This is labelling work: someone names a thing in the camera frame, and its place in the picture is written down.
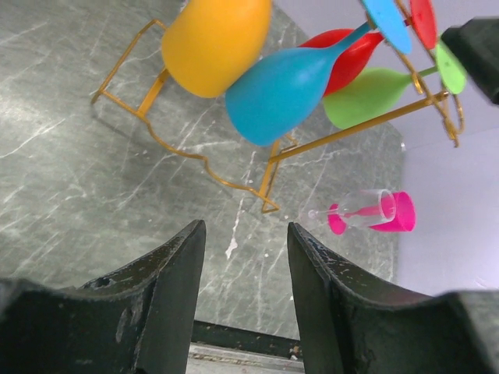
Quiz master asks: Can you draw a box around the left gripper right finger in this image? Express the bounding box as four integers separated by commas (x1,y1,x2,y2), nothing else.
287,223,498,373

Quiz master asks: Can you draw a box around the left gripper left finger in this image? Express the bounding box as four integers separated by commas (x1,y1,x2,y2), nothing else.
1,220,206,373

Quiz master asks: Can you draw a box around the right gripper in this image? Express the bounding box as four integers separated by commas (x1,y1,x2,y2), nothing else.
441,16,499,105

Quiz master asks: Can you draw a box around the clear wine glass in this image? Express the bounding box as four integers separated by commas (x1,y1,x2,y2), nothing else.
298,189,397,235

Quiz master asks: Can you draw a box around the pink plastic wine glass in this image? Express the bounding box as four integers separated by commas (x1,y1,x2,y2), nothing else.
327,190,417,236

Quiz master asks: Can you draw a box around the red plastic wine glass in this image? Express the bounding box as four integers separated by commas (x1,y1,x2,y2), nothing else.
301,0,437,97

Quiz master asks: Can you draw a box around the green plastic wine glass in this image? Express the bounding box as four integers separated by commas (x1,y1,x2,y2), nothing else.
322,40,467,129

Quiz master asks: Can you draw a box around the blue plastic wine glass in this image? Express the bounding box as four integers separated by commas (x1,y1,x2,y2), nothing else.
225,0,413,148

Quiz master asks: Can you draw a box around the yellow plastic wine glass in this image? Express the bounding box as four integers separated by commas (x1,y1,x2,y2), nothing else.
161,0,272,98

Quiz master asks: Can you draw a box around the gold wire wine glass rack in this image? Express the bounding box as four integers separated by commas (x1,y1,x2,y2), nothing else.
90,0,467,214

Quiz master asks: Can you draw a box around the aluminium mounting rail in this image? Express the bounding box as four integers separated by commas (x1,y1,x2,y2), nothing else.
188,320,305,373

